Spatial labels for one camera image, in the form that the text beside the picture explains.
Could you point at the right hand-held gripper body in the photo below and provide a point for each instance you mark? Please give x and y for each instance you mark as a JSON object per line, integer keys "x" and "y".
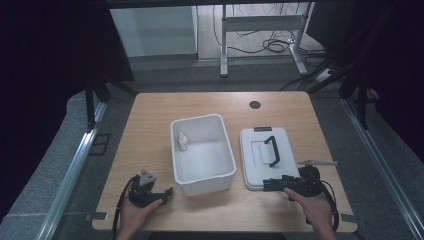
{"x": 308, "y": 183}

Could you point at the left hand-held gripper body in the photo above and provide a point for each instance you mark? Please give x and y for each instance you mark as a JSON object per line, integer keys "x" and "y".
{"x": 143, "y": 195}

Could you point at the person's left hand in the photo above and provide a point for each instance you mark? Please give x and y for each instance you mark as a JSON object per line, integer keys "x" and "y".
{"x": 133, "y": 216}

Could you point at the person's right hand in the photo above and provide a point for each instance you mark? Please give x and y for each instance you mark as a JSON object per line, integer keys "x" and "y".
{"x": 313, "y": 210}

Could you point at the white plastic storage box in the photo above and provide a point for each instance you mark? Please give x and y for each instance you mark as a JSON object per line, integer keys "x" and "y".
{"x": 203, "y": 156}

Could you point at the small white dropper bottle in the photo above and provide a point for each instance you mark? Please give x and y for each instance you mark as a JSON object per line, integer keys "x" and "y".
{"x": 182, "y": 141}

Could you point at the black metal stand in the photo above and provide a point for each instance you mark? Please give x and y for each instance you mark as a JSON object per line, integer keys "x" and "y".
{"x": 90, "y": 103}
{"x": 361, "y": 100}

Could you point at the dark curtain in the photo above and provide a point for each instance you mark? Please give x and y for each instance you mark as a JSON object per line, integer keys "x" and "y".
{"x": 50, "y": 83}
{"x": 393, "y": 66}

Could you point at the white cabinet panel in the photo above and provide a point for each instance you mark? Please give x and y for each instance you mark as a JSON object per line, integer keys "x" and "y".
{"x": 153, "y": 31}

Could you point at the black floor bracket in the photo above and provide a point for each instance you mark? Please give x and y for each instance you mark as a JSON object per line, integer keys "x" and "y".
{"x": 100, "y": 144}

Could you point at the aluminium floor rail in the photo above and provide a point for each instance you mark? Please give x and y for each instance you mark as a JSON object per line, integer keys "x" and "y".
{"x": 70, "y": 180}
{"x": 383, "y": 170}

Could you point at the white metal desk frame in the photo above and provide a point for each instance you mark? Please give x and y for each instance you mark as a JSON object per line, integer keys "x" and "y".
{"x": 263, "y": 24}

